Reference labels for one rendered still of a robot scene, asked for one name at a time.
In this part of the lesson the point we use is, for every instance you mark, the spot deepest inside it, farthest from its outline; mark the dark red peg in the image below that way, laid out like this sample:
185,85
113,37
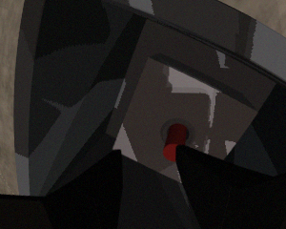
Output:
175,137

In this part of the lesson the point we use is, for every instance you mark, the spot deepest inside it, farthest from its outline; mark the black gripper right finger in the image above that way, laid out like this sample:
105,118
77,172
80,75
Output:
226,196

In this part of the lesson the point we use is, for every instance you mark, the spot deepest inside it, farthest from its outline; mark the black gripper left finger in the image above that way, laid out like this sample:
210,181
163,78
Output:
90,201

